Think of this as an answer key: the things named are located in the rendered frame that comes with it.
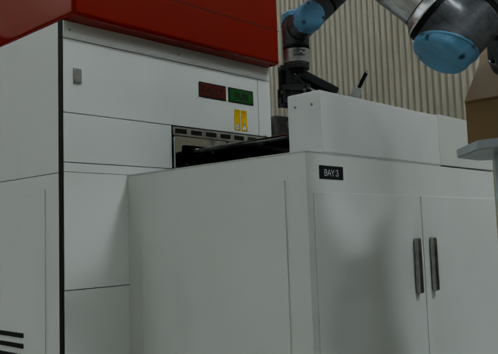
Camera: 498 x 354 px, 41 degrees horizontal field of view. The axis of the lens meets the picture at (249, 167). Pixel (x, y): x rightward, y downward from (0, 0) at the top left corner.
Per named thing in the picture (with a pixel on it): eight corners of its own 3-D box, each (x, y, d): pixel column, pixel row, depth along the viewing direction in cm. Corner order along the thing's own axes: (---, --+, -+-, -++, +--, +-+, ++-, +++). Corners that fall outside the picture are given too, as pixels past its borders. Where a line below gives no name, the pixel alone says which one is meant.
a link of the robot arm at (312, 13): (320, -15, 177) (307, -1, 187) (291, 12, 174) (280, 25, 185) (341, 7, 177) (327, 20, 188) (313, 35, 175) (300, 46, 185)
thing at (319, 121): (288, 155, 155) (286, 96, 156) (410, 167, 195) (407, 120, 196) (321, 152, 148) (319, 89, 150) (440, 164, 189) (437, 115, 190)
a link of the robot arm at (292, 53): (305, 54, 194) (313, 46, 186) (306, 69, 194) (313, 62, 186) (280, 54, 193) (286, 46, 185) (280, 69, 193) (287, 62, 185)
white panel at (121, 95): (58, 172, 174) (57, 21, 178) (267, 182, 233) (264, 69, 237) (65, 171, 171) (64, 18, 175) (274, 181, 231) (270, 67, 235)
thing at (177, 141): (172, 168, 199) (171, 136, 200) (270, 174, 231) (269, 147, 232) (176, 167, 198) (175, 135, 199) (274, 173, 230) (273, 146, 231)
